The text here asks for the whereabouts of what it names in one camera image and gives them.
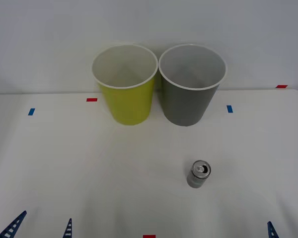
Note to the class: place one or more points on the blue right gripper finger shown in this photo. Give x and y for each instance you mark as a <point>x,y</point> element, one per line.
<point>272,230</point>

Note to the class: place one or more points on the silver drink can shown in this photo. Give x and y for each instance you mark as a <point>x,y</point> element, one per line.
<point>197,177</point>

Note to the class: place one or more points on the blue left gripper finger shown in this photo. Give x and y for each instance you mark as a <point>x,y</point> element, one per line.
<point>18,221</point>
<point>69,226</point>

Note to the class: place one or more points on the yellow-green plastic bin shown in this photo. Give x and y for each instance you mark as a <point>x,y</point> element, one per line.
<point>129,104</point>

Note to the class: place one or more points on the grey plastic bin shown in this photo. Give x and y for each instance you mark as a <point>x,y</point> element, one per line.
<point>186,106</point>

